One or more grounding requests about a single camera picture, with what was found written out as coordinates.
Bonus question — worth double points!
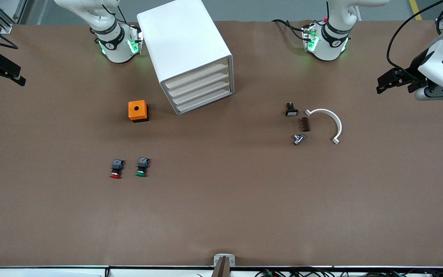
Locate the red mushroom push button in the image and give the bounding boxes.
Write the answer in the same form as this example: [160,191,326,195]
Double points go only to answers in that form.
[110,159,125,180]

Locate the orange button enclosure box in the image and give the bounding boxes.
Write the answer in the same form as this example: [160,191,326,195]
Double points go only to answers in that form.
[128,100,150,123]

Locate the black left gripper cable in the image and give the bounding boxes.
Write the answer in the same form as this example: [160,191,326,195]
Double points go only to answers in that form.
[386,0,443,73]

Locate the black cable bundle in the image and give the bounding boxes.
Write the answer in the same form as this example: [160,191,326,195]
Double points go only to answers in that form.
[197,267,443,277]

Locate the brown paper table cover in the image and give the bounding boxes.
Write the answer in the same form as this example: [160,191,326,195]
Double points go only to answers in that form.
[0,19,443,268]

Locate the grey metal edge bracket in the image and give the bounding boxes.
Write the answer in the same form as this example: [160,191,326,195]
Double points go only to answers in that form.
[213,254,236,267]

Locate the white half-ring pipe clamp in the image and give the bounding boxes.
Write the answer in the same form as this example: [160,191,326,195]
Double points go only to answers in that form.
[305,108,343,145]

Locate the green mushroom push button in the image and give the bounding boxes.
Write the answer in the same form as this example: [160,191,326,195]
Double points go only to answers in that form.
[135,157,150,179]

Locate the white drawer cabinet housing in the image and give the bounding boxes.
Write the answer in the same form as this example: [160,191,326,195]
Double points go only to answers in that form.
[136,0,235,116]

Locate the white table edge rail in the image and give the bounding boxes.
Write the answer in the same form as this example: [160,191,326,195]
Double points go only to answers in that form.
[0,265,443,277]

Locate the yellow floor tape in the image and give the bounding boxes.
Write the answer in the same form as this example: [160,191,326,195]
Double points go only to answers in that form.
[409,0,423,21]

